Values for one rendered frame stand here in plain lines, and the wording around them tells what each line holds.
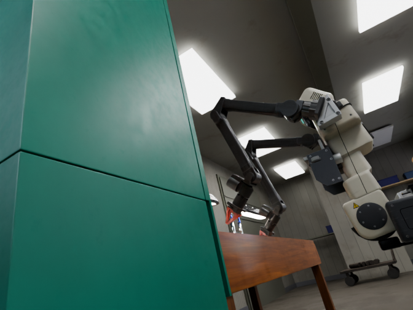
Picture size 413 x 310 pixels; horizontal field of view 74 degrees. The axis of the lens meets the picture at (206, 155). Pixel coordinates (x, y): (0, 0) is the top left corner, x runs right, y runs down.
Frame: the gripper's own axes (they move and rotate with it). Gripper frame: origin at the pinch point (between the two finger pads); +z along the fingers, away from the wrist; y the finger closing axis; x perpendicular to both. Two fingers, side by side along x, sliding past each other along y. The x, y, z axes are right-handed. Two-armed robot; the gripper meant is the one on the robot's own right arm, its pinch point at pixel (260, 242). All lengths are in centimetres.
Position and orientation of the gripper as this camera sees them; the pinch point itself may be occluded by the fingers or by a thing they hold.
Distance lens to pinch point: 180.0
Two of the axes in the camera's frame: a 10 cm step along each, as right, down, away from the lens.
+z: -5.0, 8.6, 0.1
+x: 7.1, 4.2, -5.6
